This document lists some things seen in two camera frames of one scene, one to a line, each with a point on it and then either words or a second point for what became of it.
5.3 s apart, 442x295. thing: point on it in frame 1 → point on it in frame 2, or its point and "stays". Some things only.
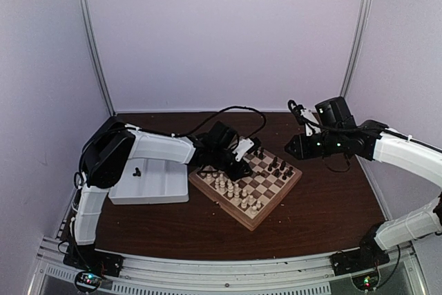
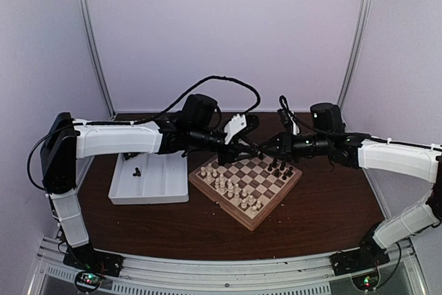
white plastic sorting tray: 151,181 stays
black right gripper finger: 294,146 → 275,144
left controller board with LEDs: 87,281 stays
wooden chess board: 249,199 stays
